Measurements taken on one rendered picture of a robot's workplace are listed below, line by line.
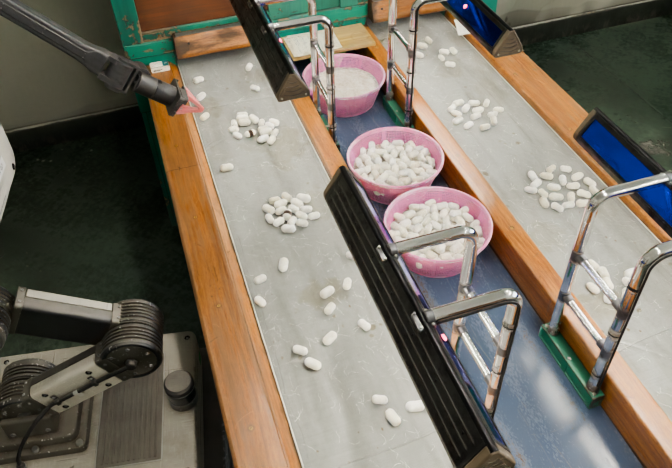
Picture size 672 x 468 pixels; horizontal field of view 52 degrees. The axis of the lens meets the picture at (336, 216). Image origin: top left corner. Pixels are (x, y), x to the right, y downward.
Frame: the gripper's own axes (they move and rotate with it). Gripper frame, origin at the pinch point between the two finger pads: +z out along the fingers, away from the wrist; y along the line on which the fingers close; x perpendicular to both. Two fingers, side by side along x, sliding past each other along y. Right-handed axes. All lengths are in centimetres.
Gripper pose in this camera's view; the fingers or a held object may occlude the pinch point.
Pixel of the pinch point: (200, 109)
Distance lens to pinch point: 195.7
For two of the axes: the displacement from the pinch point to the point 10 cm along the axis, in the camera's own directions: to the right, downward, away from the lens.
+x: -5.9, 7.0, 4.0
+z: 7.4, 2.8, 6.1
